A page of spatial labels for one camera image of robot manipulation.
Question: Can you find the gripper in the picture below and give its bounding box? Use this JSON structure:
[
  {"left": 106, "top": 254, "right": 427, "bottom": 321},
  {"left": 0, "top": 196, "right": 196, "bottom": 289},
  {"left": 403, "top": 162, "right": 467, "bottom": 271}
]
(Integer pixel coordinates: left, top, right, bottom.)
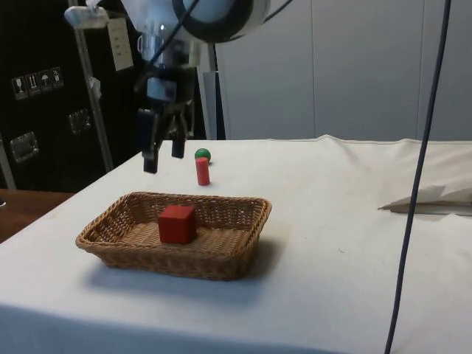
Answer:
[{"left": 133, "top": 66, "right": 195, "bottom": 174}]

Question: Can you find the red cylinder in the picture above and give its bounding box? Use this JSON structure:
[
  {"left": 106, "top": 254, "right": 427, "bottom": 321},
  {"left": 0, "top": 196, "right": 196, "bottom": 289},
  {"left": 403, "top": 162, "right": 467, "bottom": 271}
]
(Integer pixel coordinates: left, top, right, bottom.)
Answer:
[{"left": 195, "top": 157, "right": 212, "bottom": 187}]

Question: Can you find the wicker basket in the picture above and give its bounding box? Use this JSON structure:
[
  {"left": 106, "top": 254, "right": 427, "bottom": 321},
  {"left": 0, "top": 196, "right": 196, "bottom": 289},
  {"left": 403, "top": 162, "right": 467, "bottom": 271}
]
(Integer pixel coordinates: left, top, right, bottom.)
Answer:
[{"left": 74, "top": 191, "right": 274, "bottom": 282}]

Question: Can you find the green ball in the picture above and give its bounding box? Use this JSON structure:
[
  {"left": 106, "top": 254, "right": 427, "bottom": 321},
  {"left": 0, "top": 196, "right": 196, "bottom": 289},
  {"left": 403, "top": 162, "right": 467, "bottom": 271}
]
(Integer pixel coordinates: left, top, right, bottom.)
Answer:
[{"left": 193, "top": 147, "right": 212, "bottom": 165}]

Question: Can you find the red cube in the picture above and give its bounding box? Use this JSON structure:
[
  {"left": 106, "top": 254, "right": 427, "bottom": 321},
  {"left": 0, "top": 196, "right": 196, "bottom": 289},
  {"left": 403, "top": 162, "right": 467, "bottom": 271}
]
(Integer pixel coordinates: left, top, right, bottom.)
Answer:
[{"left": 157, "top": 204, "right": 198, "bottom": 245}]

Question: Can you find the black cabinet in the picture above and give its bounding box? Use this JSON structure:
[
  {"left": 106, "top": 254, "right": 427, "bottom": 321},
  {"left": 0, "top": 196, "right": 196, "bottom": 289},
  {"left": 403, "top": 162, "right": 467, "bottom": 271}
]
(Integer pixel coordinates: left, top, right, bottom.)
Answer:
[{"left": 0, "top": 0, "right": 226, "bottom": 193}]

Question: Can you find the black cable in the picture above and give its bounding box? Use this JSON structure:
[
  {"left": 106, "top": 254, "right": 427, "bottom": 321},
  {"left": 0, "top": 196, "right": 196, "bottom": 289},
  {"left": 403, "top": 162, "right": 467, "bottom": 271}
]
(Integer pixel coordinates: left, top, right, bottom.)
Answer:
[
  {"left": 383, "top": 0, "right": 453, "bottom": 354},
  {"left": 143, "top": 0, "right": 202, "bottom": 71}
]

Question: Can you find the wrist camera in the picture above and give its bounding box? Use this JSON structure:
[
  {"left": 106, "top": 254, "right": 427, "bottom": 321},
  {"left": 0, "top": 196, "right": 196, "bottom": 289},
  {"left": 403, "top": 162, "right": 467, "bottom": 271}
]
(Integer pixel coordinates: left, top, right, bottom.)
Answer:
[{"left": 63, "top": 4, "right": 110, "bottom": 30}]

